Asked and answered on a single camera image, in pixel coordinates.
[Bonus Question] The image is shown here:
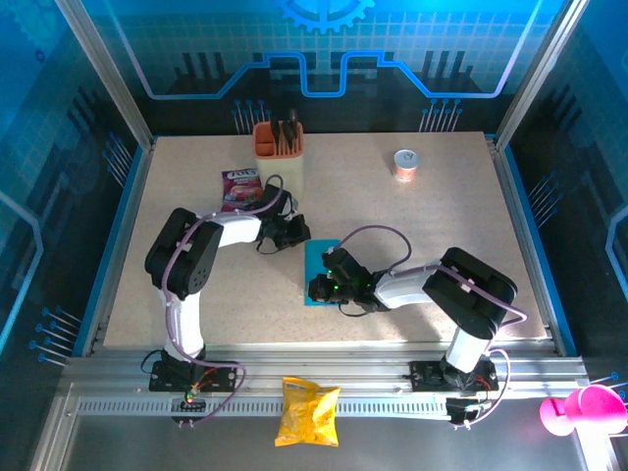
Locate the blue cloth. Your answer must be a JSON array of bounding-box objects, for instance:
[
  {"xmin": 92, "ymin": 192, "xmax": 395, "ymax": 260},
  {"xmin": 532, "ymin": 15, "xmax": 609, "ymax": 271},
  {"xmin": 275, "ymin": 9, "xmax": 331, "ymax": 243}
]
[{"xmin": 303, "ymin": 238, "xmax": 344, "ymax": 309}]

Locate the beige utensil holder orange rim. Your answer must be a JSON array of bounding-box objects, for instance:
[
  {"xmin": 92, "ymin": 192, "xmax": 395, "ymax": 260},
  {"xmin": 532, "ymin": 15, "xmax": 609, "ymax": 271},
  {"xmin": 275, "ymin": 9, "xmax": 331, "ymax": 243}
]
[{"xmin": 252, "ymin": 121, "xmax": 306, "ymax": 203}]

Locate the red candy bag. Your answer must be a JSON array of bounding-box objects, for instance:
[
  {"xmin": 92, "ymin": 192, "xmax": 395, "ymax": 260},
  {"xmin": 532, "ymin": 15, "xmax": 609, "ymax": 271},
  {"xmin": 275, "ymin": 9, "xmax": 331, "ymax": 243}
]
[{"xmin": 220, "ymin": 168, "xmax": 269, "ymax": 213}]

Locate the short black kitchen utensil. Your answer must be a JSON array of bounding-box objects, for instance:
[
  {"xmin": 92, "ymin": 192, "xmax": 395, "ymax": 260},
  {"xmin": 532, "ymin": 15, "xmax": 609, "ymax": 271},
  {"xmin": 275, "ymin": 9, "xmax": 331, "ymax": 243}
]
[{"xmin": 268, "ymin": 116, "xmax": 289, "ymax": 148}]

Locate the small orange can white lid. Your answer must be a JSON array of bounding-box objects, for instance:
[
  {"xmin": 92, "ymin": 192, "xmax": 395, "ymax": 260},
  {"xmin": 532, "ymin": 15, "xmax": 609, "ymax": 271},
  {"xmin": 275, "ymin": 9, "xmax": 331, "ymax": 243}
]
[{"xmin": 392, "ymin": 148, "xmax": 420, "ymax": 184}]

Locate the yellow chips bag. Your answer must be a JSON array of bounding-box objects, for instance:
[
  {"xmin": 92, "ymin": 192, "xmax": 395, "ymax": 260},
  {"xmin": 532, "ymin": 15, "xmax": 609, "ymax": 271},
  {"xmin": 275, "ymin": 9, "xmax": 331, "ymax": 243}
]
[{"xmin": 274, "ymin": 376, "xmax": 342, "ymax": 448}]

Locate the right circuit board with LED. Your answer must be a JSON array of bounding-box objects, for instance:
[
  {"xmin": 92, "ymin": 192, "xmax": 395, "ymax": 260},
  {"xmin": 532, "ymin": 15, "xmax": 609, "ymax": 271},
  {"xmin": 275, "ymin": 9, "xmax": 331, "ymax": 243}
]
[{"xmin": 445, "ymin": 396, "xmax": 492, "ymax": 426}]

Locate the circuit board with led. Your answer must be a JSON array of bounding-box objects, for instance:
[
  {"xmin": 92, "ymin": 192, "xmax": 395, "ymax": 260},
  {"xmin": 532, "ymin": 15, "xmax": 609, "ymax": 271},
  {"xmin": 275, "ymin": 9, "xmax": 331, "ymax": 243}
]
[
  {"xmin": 445, "ymin": 396, "xmax": 492, "ymax": 426},
  {"xmin": 170, "ymin": 390, "xmax": 207, "ymax": 411}
]

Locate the left circuit board with LED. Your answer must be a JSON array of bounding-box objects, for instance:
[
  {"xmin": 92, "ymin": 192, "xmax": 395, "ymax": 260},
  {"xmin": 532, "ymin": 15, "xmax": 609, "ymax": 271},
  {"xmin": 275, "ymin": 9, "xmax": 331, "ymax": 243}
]
[{"xmin": 170, "ymin": 390, "xmax": 207, "ymax": 411}]

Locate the pink plastic goblet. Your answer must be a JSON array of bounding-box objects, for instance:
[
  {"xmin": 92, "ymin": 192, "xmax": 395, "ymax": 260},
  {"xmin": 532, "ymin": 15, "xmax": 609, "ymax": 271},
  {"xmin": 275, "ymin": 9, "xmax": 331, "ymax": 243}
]
[{"xmin": 538, "ymin": 385, "xmax": 628, "ymax": 438}]

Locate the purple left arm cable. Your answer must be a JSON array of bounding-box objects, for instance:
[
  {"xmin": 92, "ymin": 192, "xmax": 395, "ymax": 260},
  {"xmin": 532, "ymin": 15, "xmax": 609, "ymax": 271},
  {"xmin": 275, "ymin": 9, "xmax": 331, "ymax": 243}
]
[{"xmin": 161, "ymin": 174, "xmax": 295, "ymax": 428}]

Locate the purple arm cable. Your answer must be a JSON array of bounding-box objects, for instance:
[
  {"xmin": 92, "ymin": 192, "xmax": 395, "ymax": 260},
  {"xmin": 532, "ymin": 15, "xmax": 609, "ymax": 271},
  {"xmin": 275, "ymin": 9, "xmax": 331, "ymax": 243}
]
[
  {"xmin": 337, "ymin": 224, "xmax": 530, "ymax": 431},
  {"xmin": 161, "ymin": 174, "xmax": 295, "ymax": 428}
]

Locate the aluminium front rail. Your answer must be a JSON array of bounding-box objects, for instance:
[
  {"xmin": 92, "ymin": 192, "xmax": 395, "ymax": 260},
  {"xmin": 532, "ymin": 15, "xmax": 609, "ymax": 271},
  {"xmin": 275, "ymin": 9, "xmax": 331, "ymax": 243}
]
[{"xmin": 61, "ymin": 342, "xmax": 590, "ymax": 393}]

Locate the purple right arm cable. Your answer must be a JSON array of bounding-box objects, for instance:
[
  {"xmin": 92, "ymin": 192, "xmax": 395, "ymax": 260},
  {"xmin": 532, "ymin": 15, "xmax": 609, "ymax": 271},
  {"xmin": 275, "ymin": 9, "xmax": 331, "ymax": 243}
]
[{"xmin": 337, "ymin": 224, "xmax": 530, "ymax": 431}]

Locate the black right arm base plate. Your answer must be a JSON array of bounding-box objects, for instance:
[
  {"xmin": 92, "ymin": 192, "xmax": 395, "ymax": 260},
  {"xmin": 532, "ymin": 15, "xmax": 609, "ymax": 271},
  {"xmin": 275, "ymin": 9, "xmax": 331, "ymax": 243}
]
[{"xmin": 409, "ymin": 360, "xmax": 499, "ymax": 393}]

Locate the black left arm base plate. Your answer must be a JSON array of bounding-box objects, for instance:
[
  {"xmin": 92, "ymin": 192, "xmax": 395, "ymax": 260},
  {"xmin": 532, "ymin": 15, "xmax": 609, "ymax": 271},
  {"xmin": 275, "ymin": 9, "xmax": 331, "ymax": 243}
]
[{"xmin": 148, "ymin": 360, "xmax": 239, "ymax": 393}]

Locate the aluminium side rail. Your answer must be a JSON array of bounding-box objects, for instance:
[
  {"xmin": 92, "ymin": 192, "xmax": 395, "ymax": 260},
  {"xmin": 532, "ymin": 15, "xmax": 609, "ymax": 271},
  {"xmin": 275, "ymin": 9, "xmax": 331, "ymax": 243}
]
[
  {"xmin": 80, "ymin": 136, "xmax": 158, "ymax": 358},
  {"xmin": 485, "ymin": 134, "xmax": 580, "ymax": 357}
]

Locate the slotted grey cable duct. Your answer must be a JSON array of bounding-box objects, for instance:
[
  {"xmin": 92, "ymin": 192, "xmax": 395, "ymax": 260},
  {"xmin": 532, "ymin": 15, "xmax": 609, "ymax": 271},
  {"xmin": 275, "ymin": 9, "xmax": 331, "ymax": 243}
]
[{"xmin": 77, "ymin": 395, "xmax": 455, "ymax": 419}]

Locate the aluminium frame post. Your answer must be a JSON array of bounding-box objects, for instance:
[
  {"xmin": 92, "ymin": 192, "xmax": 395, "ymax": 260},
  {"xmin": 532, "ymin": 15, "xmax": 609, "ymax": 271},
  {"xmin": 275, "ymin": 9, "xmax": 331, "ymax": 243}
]
[
  {"xmin": 494, "ymin": 0, "xmax": 594, "ymax": 148},
  {"xmin": 54, "ymin": 0, "xmax": 157, "ymax": 148}
]

